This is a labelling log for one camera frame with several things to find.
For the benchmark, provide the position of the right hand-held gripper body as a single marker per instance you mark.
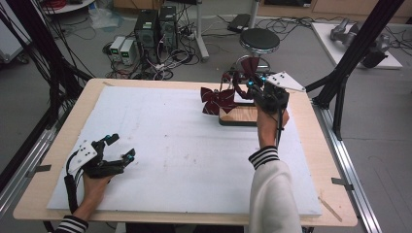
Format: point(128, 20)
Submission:
point(272, 97)

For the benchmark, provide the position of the black rack with wooden base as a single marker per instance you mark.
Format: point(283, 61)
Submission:
point(241, 116)

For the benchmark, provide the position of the grey metal desk leg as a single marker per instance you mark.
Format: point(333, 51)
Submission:
point(201, 39)
point(253, 13)

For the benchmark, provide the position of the white foam board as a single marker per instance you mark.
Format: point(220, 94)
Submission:
point(178, 155)

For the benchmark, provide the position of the black metal frame stand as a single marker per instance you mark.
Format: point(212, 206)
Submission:
point(42, 48)
point(356, 48)

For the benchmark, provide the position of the person's left hand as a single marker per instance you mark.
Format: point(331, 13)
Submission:
point(94, 194)

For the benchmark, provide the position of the white power supply box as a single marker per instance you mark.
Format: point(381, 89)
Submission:
point(116, 47)
point(128, 51)

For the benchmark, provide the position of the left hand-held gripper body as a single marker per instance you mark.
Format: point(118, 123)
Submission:
point(103, 166)

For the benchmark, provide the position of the clear plastic bag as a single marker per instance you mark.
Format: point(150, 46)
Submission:
point(103, 17)

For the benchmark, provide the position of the white floor board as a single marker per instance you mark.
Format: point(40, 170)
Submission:
point(327, 42)

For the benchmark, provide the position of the thin wooden stick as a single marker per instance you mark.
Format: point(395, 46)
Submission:
point(330, 209)

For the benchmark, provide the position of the large black computer tower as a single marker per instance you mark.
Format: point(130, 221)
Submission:
point(146, 30)

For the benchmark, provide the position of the striped burgundy bow tie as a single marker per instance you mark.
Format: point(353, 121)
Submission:
point(217, 102)

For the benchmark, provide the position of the aluminium rail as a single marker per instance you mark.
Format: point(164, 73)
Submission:
point(32, 152)
point(343, 155)

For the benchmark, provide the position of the flat black box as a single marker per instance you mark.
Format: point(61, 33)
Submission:
point(239, 22)

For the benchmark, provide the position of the grey tape strip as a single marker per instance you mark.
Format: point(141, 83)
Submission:
point(40, 168)
point(341, 183)

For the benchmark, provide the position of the white cabinet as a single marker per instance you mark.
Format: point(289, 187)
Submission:
point(9, 42)

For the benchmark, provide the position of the slim black computer tower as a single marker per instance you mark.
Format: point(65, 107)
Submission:
point(168, 26)

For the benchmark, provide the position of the black round stool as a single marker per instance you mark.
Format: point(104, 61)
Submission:
point(259, 39)

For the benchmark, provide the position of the plain burgundy bow tie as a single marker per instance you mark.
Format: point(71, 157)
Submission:
point(250, 66)

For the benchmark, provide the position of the person's right hand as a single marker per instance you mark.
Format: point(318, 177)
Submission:
point(267, 126)

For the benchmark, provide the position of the round white table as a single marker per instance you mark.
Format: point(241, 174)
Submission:
point(69, 7)

